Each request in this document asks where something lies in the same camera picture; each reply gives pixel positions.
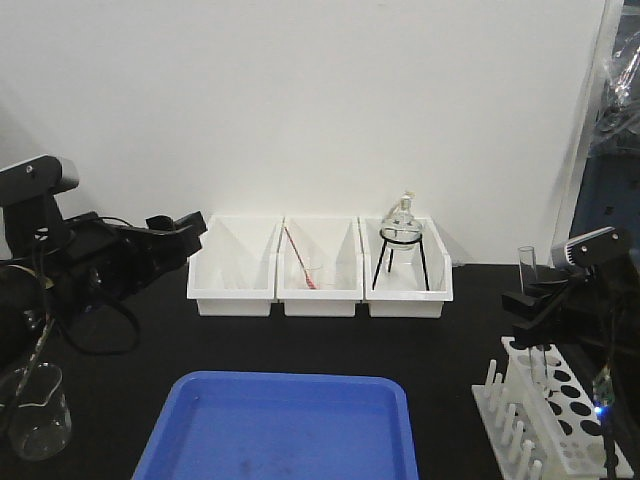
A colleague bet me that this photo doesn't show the black wire tripod stand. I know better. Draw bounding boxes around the black wire tripod stand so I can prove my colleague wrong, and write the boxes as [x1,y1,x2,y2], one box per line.
[371,229,431,291]

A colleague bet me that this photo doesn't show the middle white storage bin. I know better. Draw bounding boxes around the middle white storage bin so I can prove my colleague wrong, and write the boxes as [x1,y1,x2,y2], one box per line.
[276,216,364,317]

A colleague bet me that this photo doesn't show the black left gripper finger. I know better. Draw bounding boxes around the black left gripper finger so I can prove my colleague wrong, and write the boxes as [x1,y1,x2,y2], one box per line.
[145,215,173,231]
[149,211,207,270]

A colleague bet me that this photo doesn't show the blue plastic tray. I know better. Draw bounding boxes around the blue plastic tray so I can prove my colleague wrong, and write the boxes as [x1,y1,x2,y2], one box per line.
[133,371,419,479]

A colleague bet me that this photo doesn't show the plastic bag of pegs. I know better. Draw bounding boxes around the plastic bag of pegs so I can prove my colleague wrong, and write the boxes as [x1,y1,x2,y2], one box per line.
[589,1,639,156]

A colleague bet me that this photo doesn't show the white test tube rack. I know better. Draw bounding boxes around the white test tube rack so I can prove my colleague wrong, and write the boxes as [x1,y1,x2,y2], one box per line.
[471,336,607,479]

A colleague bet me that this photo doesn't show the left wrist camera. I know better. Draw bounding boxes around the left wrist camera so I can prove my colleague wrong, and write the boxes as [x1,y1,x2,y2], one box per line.
[1,155,79,207]

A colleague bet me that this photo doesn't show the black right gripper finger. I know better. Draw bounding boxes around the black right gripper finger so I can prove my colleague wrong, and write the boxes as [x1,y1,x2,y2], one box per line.
[502,280,568,318]
[513,299,570,347]

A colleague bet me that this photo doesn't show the grey drying pegboard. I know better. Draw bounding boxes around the grey drying pegboard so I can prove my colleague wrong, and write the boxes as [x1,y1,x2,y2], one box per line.
[571,150,639,235]

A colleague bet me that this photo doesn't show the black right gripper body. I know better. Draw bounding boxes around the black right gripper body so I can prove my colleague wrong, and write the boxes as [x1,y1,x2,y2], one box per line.
[566,259,639,350]

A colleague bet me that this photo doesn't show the clear glass test tube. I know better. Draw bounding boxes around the clear glass test tube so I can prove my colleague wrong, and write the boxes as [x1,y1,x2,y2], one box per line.
[518,245,547,386]

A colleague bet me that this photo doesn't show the right white storage bin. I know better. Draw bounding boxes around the right white storage bin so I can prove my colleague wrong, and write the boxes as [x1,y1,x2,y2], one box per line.
[359,216,453,318]

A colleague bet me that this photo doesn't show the left white storage bin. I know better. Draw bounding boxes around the left white storage bin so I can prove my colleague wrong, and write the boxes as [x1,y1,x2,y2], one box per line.
[187,215,283,317]

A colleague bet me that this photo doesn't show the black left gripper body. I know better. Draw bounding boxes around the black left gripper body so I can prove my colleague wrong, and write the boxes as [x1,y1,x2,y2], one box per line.
[49,212,172,320]

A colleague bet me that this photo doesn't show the glass alcohol lamp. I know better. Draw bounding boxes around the glass alcohol lamp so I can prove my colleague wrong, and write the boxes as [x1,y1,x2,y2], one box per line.
[380,191,423,251]

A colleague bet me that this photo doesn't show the green circuit board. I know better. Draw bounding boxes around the green circuit board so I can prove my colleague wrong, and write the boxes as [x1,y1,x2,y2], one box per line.
[592,365,616,408]

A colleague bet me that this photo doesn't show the white storage bin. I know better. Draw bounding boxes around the white storage bin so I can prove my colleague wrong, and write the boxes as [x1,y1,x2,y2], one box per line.
[276,216,364,317]
[359,216,453,318]
[187,215,283,317]

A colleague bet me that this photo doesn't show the small glass beaker in bin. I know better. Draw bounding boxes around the small glass beaker in bin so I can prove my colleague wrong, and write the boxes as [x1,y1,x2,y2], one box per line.
[302,264,324,290]

